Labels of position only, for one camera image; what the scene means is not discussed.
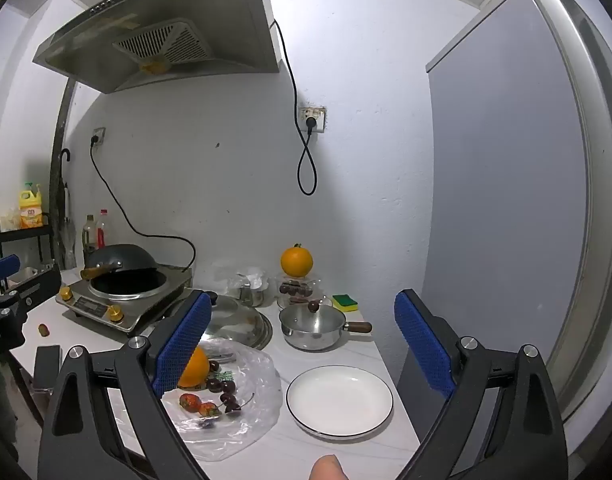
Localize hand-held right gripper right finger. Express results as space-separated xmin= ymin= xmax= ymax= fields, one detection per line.
xmin=393 ymin=288 xmax=569 ymax=480

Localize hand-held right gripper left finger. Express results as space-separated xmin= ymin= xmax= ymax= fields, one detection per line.
xmin=37 ymin=289 xmax=213 ymax=480

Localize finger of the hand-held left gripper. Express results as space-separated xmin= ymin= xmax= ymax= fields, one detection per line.
xmin=0 ymin=255 xmax=22 ymax=288
xmin=0 ymin=266 xmax=63 ymax=318

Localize large orange with stem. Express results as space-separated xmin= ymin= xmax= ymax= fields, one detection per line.
xmin=177 ymin=346 xmax=210 ymax=389

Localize clear printed plastic bag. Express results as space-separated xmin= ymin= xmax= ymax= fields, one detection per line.
xmin=161 ymin=337 xmax=283 ymax=463

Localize white plate with dark rim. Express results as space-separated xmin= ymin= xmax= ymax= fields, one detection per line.
xmin=286 ymin=366 xmax=394 ymax=437

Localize person's right hand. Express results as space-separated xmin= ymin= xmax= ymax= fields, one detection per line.
xmin=311 ymin=455 xmax=348 ymax=480

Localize black metal rack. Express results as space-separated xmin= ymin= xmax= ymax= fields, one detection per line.
xmin=0 ymin=216 xmax=54 ymax=291

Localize silver induction cooker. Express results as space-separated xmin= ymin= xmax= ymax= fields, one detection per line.
xmin=55 ymin=265 xmax=194 ymax=338

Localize black smartphone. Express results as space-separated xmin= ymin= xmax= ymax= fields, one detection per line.
xmin=32 ymin=344 xmax=62 ymax=392

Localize large steel pot lid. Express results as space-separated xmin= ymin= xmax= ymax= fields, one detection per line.
xmin=151 ymin=290 xmax=274 ymax=351

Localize yellow detergent bottle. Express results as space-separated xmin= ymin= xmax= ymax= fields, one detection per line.
xmin=18 ymin=182 xmax=43 ymax=231

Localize dark oil bottle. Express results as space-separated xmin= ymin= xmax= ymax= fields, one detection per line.
xmin=82 ymin=215 xmax=98 ymax=253

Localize black umbrella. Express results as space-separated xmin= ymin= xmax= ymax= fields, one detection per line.
xmin=56 ymin=148 xmax=78 ymax=271

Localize crumpled clear plastic bag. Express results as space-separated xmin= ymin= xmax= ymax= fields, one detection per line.
xmin=208 ymin=259 xmax=272 ymax=301

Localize steel cup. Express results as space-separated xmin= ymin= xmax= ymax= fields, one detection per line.
xmin=229 ymin=275 xmax=266 ymax=307

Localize saucepan lid with dark knob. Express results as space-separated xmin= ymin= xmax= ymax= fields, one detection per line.
xmin=278 ymin=300 xmax=347 ymax=328

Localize glass jar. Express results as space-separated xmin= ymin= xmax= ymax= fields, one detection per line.
xmin=275 ymin=272 xmax=327 ymax=309

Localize small orange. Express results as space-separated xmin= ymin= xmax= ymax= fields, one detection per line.
xmin=280 ymin=242 xmax=314 ymax=278

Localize dark vertical pipe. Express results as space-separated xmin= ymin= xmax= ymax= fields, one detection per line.
xmin=48 ymin=79 xmax=76 ymax=241

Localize grey refrigerator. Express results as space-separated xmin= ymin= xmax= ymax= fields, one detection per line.
xmin=426 ymin=0 xmax=612 ymax=456

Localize steel range hood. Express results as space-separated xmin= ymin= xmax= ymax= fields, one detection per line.
xmin=32 ymin=0 xmax=282 ymax=93

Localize black wok with wooden handle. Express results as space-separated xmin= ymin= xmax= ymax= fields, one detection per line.
xmin=80 ymin=243 xmax=162 ymax=281

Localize black cooker power cable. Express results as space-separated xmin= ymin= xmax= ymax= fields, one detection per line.
xmin=89 ymin=137 xmax=198 ymax=273

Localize steel saucepan with wooden handle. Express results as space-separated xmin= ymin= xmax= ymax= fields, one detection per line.
xmin=278 ymin=305 xmax=374 ymax=352

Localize wall socket with hood plug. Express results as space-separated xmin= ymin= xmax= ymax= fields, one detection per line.
xmin=298 ymin=106 xmax=328 ymax=135

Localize black range hood cable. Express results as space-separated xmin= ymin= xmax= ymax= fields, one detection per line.
xmin=272 ymin=19 xmax=318 ymax=197

